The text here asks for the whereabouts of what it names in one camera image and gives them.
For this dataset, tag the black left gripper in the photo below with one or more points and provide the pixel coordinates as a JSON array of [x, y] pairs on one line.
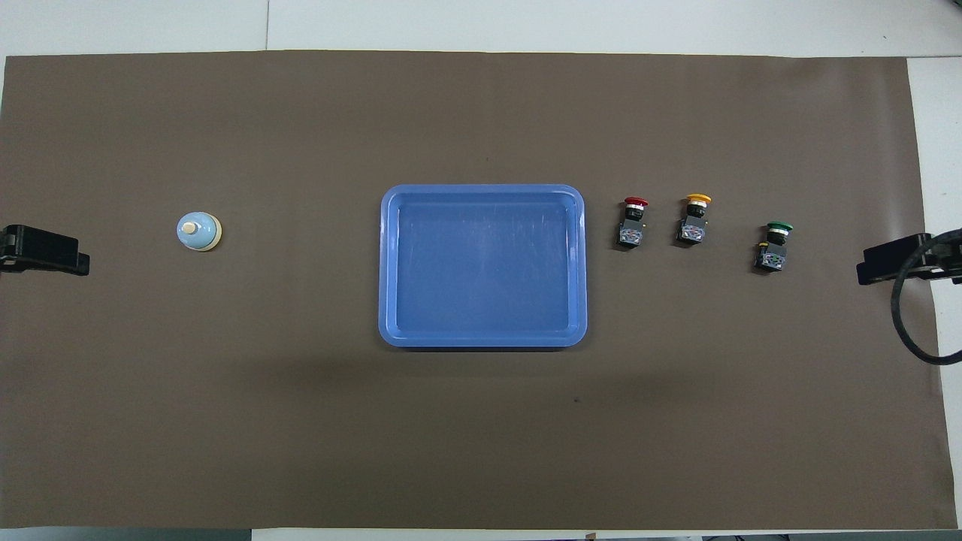
[[4, 248]]

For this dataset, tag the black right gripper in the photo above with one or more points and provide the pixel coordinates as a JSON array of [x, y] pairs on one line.
[[943, 244]]

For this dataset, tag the green push button switch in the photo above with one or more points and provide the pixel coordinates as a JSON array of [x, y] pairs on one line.
[[771, 259]]

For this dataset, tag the yellow push button switch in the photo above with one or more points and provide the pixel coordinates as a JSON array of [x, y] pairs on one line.
[[692, 229]]

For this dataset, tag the red push button switch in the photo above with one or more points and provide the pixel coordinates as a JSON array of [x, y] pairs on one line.
[[631, 234]]

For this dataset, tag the light blue service bell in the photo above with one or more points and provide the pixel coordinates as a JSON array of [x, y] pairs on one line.
[[197, 233]]

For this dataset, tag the blue plastic tray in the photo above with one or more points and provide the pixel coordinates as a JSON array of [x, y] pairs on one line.
[[481, 263]]

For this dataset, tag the brown table mat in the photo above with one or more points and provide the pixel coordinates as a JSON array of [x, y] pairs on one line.
[[301, 413]]

